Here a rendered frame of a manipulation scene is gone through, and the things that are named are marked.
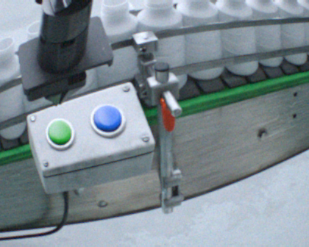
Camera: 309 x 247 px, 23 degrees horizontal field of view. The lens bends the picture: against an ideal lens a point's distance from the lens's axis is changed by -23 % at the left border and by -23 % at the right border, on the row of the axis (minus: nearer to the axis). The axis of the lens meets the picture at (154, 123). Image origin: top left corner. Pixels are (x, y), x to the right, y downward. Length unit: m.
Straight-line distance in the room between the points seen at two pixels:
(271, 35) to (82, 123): 0.35
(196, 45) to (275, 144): 0.23
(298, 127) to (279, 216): 1.07
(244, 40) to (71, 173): 0.34
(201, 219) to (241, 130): 1.14
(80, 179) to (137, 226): 1.37
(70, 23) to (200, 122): 0.49
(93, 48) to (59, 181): 0.21
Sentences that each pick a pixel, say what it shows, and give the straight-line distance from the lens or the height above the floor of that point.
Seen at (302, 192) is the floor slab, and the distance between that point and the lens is 2.44.
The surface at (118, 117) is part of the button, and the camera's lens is 0.98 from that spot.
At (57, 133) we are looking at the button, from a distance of 0.97.
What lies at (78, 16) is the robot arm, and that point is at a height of 1.35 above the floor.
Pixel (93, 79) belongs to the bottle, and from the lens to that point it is 1.14.
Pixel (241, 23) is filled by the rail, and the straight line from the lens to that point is 1.15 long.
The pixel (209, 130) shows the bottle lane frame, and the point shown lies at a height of 0.95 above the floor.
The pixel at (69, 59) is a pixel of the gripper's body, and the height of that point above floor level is 1.28.
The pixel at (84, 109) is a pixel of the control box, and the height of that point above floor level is 1.12.
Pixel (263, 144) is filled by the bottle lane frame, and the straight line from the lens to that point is 1.29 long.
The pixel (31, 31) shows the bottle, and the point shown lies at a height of 1.15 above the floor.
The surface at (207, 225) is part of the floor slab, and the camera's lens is 2.35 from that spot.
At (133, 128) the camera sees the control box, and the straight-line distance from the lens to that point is 0.99.
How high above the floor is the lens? 1.76
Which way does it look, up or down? 41 degrees down
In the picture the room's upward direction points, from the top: 3 degrees counter-clockwise
